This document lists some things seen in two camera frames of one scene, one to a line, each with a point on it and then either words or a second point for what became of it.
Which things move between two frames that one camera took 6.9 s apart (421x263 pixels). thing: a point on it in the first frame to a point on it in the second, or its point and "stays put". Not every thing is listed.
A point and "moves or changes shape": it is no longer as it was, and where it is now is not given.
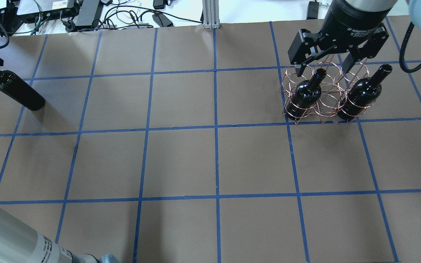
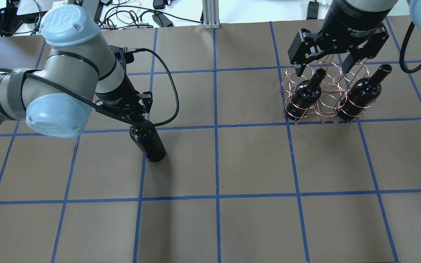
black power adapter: x=162 y=20 stays put
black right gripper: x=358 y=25 stays put
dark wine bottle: x=12 y=85 moves or changes shape
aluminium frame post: x=211 y=14 stays put
